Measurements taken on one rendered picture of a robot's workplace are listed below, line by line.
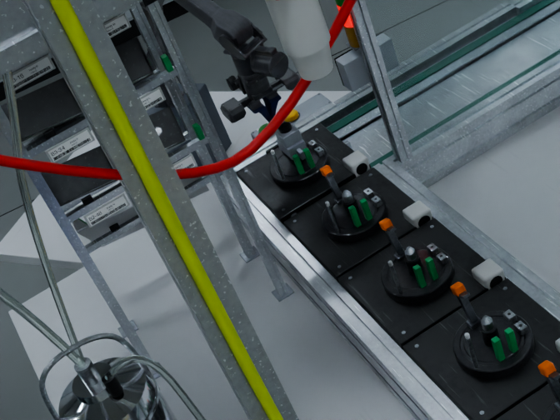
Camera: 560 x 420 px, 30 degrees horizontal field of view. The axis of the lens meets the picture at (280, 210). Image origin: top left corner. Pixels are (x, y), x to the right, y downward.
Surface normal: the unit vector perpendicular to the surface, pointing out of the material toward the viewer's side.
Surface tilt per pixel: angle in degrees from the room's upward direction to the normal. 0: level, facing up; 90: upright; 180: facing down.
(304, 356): 0
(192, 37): 0
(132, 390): 24
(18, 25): 90
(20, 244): 0
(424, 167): 90
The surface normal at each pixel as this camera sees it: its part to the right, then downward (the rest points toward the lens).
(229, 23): 0.04, -0.56
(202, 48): -0.31, -0.73
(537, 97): 0.44, 0.45
